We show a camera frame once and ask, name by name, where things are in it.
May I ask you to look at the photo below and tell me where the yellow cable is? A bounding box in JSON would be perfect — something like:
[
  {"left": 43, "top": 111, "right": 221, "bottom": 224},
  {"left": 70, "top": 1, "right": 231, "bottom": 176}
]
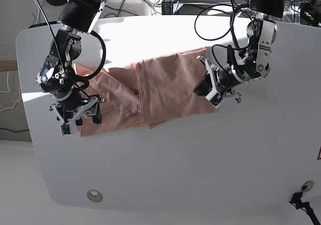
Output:
[{"left": 0, "top": 98, "right": 23, "bottom": 112}]

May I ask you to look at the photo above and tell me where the metal table grommet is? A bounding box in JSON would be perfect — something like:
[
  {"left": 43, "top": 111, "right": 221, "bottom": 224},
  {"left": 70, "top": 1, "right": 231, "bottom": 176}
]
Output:
[
  {"left": 301, "top": 180, "right": 314, "bottom": 192},
  {"left": 86, "top": 190, "right": 103, "bottom": 203}
]

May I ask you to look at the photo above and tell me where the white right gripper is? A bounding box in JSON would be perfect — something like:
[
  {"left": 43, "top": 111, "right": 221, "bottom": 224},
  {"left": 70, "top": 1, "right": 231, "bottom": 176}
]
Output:
[{"left": 49, "top": 91, "right": 104, "bottom": 135}]

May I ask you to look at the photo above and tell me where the metal table grommet right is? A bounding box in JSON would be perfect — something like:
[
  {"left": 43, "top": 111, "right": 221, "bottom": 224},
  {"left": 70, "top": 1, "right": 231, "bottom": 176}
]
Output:
[{"left": 301, "top": 180, "right": 314, "bottom": 192}]

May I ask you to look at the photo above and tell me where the black camera clamp mount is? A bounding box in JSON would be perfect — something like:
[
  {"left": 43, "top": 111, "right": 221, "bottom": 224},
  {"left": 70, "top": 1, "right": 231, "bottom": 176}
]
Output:
[{"left": 289, "top": 192, "right": 320, "bottom": 225}]

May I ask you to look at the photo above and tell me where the metal table grommet left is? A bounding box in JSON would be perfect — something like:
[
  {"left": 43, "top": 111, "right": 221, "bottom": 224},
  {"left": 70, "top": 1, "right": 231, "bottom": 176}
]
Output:
[{"left": 86, "top": 190, "right": 103, "bottom": 203}]

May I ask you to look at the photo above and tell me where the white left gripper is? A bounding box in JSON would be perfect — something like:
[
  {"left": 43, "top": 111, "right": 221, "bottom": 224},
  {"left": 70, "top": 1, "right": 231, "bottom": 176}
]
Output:
[{"left": 193, "top": 56, "right": 243, "bottom": 109}]

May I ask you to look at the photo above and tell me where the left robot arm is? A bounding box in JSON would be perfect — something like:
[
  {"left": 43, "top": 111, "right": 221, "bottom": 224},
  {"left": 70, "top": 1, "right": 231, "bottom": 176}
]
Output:
[{"left": 194, "top": 0, "right": 284, "bottom": 108}]

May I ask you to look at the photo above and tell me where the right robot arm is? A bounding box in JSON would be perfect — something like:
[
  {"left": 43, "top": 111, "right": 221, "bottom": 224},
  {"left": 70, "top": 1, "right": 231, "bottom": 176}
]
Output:
[{"left": 36, "top": 0, "right": 107, "bottom": 135}]

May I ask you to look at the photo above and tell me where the pink T-shirt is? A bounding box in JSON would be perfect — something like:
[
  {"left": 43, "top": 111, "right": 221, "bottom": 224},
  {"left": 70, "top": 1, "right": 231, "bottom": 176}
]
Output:
[{"left": 77, "top": 47, "right": 214, "bottom": 137}]

